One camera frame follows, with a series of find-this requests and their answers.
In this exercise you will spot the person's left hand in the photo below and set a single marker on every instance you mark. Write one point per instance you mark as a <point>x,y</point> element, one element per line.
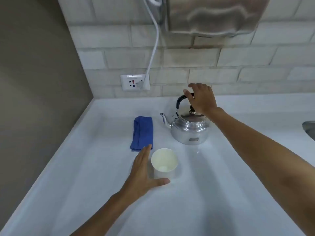
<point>140,178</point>

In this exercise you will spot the person's right hand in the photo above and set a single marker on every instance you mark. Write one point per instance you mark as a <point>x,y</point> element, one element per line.
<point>203,99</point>

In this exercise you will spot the white paper cup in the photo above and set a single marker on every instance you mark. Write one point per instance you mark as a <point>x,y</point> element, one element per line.
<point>164,162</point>

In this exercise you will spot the silver metal kettle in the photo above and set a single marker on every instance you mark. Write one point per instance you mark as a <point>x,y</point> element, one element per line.
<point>189,127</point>

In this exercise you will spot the blue cloth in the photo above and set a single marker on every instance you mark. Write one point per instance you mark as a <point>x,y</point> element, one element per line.
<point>142,134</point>

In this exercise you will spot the person's right forearm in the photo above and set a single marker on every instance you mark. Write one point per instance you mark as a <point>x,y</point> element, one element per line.
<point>265,154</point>

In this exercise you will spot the white countertop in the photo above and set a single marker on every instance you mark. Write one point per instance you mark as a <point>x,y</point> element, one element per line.
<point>221,194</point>

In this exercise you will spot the white power plug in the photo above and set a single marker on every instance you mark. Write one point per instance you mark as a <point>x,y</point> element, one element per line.
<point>140,84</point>

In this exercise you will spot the white wall socket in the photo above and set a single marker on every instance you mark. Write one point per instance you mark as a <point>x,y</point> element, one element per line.
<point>134,82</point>

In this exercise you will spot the steel wall hand dryer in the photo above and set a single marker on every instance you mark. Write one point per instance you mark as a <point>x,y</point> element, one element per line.
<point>211,15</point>

